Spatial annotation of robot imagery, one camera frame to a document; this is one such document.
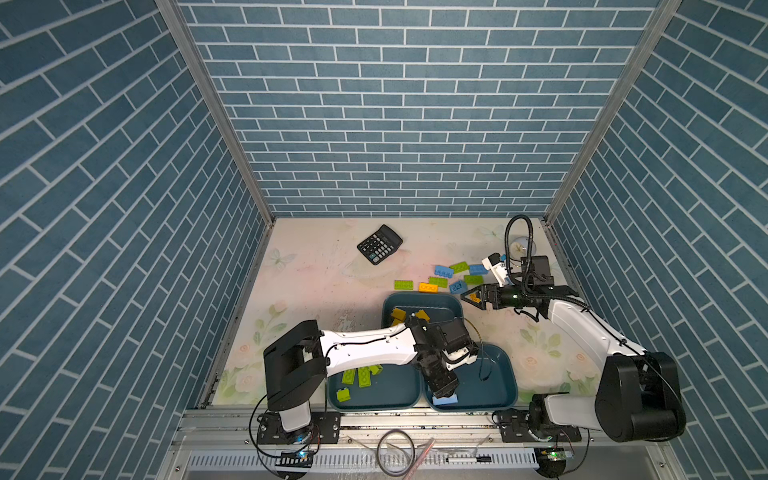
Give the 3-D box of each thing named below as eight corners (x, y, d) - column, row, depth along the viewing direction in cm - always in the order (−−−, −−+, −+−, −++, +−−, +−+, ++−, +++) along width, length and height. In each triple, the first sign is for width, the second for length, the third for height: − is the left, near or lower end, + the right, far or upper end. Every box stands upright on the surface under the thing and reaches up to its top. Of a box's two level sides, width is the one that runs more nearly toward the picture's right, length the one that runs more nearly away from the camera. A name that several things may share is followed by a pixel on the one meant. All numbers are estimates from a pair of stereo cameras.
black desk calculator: (356, 251, 112) (356, 245, 110) (384, 229, 120) (384, 224, 117) (376, 266, 108) (375, 260, 105) (403, 242, 115) (404, 237, 113)
